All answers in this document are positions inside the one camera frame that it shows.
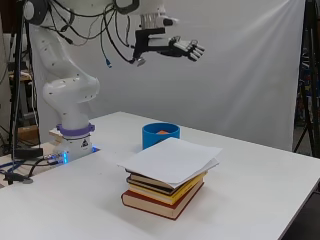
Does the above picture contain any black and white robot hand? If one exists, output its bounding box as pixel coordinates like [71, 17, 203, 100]
[148, 35, 206, 63]

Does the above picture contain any white backdrop sheet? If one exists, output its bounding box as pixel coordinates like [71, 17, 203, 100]
[29, 0, 306, 153]

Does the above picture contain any blue round tub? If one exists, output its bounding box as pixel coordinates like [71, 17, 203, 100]
[142, 122, 181, 151]

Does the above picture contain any white paper sheet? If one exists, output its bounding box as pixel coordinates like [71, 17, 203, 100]
[168, 157, 221, 190]
[117, 137, 224, 186]

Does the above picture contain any black tripod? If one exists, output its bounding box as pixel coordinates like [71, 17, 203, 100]
[292, 0, 320, 158]

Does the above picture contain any dark book with tan pages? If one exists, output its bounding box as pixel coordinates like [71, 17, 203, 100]
[125, 169, 173, 190]

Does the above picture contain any black thin book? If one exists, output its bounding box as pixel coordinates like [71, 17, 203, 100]
[126, 175, 178, 196]

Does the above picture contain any yellow book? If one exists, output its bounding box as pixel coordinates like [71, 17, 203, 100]
[127, 172, 205, 206]

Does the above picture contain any red hardcover book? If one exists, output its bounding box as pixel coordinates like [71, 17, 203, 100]
[121, 181, 205, 221]

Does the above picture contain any black stand pole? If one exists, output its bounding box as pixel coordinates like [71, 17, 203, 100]
[9, 0, 27, 162]

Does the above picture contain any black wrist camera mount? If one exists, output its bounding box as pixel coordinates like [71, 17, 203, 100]
[132, 27, 167, 67]

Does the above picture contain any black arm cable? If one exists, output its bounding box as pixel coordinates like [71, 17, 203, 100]
[49, 0, 138, 65]

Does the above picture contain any blue-tipped cable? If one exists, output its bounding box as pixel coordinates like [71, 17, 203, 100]
[99, 13, 113, 69]

